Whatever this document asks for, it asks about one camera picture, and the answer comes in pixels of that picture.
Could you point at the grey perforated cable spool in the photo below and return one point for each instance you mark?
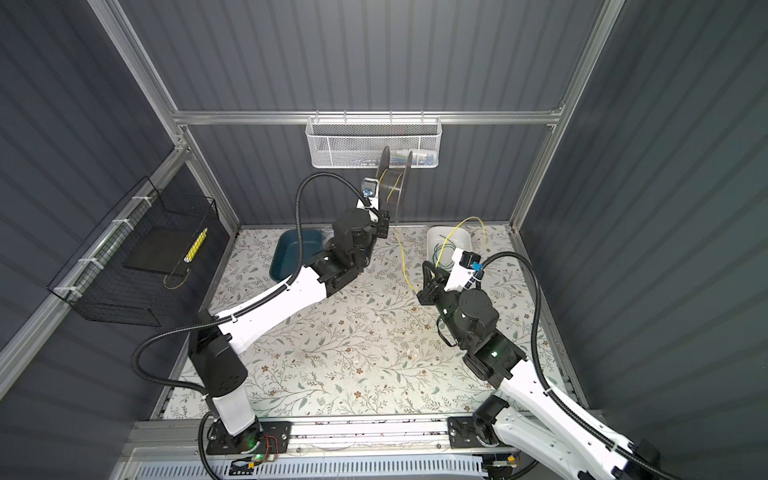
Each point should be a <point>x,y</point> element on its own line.
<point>393,173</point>

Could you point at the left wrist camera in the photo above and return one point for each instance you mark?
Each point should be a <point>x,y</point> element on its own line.
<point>370,190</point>

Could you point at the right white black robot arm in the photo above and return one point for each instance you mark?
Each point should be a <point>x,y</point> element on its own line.
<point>525,411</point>

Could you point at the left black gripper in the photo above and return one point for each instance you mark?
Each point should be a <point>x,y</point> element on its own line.
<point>377,222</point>

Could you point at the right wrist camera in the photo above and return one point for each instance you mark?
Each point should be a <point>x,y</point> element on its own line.
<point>466,271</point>

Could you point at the yellow marker in basket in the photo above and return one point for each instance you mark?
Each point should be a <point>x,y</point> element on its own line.
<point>195,246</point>

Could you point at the white plastic tray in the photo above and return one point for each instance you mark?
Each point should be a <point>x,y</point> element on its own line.
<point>442,241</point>

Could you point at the white wire mesh basket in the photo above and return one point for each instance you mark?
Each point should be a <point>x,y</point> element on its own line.
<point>330,140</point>

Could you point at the teal plastic tray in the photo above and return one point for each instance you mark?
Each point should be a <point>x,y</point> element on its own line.
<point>285,256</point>

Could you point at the black wire basket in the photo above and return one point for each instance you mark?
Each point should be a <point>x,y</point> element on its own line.
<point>100,289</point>

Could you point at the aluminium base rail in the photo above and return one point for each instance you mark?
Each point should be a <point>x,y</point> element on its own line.
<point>419,434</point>

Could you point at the black pad in basket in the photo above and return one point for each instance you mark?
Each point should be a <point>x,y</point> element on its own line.
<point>160,251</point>

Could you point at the items in white basket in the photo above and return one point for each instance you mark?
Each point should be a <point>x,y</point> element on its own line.
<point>420,158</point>

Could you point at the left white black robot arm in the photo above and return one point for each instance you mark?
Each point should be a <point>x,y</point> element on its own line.
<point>216,344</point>

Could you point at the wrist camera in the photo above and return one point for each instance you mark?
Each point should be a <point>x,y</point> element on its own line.
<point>370,190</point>
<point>466,271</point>

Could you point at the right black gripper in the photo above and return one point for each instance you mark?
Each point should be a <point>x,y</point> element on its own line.
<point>433,285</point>

